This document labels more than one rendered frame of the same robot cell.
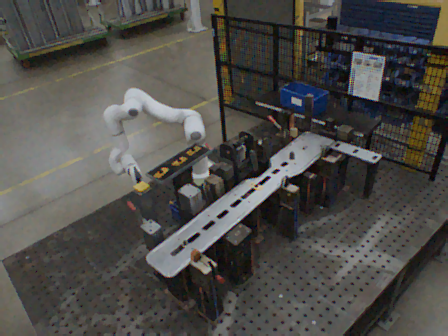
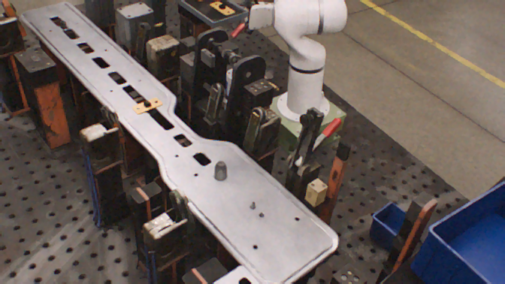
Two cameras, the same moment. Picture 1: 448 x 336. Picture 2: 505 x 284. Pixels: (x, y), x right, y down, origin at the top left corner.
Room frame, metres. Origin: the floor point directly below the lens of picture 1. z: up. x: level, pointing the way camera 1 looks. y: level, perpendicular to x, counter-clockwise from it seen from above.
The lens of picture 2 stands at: (1.88, -1.25, 1.89)
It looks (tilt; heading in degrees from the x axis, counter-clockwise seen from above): 42 degrees down; 89
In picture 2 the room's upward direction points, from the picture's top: 7 degrees clockwise
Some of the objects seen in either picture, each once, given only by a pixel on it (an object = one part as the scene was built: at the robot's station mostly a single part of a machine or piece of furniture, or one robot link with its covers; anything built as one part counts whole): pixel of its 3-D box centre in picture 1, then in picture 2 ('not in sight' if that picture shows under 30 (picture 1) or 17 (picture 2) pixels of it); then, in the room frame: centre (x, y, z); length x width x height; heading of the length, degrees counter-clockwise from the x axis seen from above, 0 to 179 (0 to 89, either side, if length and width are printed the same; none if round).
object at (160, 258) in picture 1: (255, 189); (141, 104); (1.56, -0.16, 1.00); 1.38 x 0.22 x 0.02; 134
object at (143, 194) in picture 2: (309, 195); (149, 230); (1.65, -0.48, 0.84); 0.11 x 0.08 x 0.29; 44
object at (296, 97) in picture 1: (303, 98); (497, 245); (2.41, -0.61, 1.10); 0.30 x 0.17 x 0.13; 38
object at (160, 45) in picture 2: (217, 206); (164, 92); (1.58, 0.06, 0.89); 0.13 x 0.11 x 0.38; 44
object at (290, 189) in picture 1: (289, 211); (107, 175); (1.49, -0.33, 0.87); 0.12 x 0.09 x 0.35; 44
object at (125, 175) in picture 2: (248, 216); (136, 132); (1.52, -0.11, 0.84); 0.17 x 0.06 x 0.29; 44
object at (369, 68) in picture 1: (366, 76); not in sight; (2.22, -0.96, 1.30); 0.23 x 0.02 x 0.31; 44
